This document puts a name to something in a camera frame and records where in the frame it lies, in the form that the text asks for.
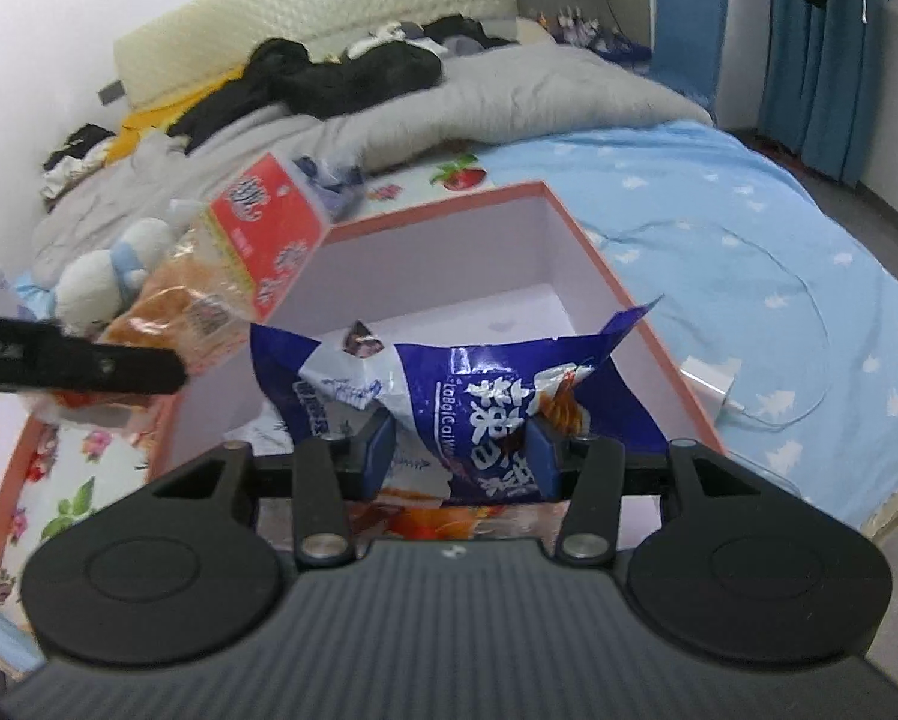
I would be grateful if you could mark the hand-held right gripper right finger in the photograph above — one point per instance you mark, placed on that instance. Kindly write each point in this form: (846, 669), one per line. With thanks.
(543, 457)

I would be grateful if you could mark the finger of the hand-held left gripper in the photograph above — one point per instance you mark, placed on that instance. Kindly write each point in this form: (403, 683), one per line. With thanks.
(119, 367)

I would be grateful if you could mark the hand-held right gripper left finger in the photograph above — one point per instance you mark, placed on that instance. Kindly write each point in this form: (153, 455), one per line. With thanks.
(380, 456)

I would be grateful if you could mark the blue and white snack bag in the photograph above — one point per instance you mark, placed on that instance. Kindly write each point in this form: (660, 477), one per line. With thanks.
(479, 375)

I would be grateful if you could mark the red label bread packet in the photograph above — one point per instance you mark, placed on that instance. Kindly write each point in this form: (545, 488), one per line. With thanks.
(261, 225)

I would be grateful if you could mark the pink cardboard box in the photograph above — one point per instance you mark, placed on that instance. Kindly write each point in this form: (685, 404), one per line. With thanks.
(434, 255)

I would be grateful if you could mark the white and blue plush toy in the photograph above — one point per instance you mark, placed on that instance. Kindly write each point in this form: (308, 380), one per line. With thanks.
(96, 277)

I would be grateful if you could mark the heap of dark and white clothes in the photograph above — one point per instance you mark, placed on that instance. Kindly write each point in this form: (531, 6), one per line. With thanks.
(74, 157)

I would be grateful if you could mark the yellow cloth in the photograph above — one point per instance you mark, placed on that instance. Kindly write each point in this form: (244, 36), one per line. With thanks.
(149, 129)

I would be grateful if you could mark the crumpled blue white plastic bag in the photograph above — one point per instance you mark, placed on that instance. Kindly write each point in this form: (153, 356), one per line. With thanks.
(329, 181)

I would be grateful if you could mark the black clothes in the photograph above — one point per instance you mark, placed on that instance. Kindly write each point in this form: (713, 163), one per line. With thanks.
(344, 79)

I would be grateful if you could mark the grey quilt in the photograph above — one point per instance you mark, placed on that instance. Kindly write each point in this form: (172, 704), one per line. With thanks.
(531, 90)

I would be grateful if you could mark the patterned blue white cloth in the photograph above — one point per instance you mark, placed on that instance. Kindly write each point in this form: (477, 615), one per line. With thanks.
(591, 34)

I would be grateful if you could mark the blue curtain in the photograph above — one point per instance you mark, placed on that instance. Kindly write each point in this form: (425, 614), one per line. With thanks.
(817, 90)

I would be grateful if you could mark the blue chair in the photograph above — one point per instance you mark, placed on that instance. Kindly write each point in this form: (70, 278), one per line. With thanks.
(689, 22)

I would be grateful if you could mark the grey wall socket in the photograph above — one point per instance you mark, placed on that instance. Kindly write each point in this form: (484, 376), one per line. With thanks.
(110, 94)

